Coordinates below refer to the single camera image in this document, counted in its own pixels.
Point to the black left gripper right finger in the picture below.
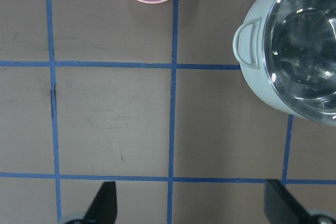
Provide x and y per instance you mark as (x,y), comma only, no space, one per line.
(280,206)

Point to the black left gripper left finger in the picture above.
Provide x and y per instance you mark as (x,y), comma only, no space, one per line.
(103,208)

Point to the glass pot lid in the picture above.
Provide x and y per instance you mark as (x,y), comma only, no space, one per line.
(299,56)

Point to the pale green electric pot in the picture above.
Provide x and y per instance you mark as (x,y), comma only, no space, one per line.
(248,50)

